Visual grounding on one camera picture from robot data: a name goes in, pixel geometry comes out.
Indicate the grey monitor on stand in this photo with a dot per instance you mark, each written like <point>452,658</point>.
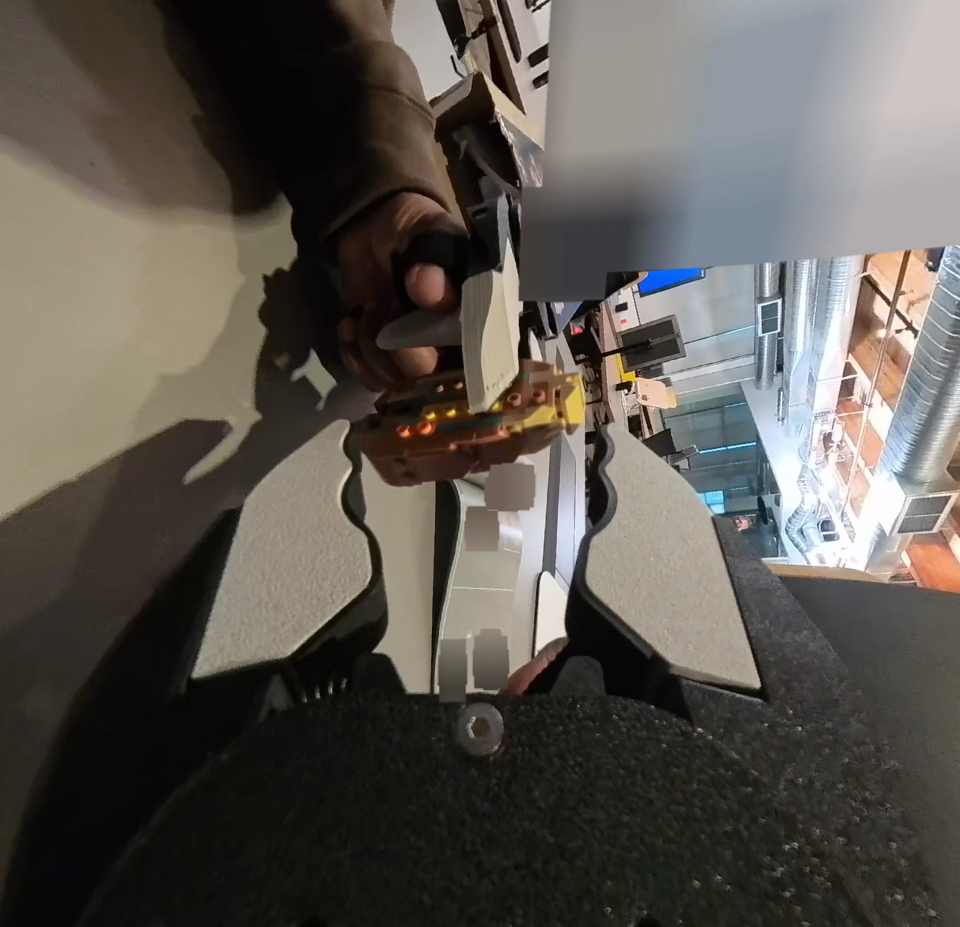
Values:
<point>652,338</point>

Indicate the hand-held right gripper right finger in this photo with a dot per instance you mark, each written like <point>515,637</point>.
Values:
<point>660,582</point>

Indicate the person's left forearm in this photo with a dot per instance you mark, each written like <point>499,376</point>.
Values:
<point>300,79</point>

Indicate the large silver air duct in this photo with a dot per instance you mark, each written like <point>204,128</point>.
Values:
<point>922,379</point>

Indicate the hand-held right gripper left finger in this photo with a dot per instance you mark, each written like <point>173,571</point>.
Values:
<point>285,567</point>

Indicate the cardboard toy box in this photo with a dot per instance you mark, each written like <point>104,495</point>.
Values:
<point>487,109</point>

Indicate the blue wall screen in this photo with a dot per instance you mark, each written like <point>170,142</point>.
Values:
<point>671,280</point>

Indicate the brown and tan brick model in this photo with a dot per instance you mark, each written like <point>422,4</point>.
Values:
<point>450,447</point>

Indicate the grey instruction booklet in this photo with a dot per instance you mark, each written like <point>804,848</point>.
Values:
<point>480,589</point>

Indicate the grey desk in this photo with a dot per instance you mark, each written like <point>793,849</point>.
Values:
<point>112,267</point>

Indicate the person's left hand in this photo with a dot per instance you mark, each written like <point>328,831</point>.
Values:
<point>367,282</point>

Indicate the person's right hand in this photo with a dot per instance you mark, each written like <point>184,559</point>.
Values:
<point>536,668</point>

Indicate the thin silver air duct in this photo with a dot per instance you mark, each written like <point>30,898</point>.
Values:
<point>784,327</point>

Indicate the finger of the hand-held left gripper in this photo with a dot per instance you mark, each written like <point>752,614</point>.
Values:
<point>491,342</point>

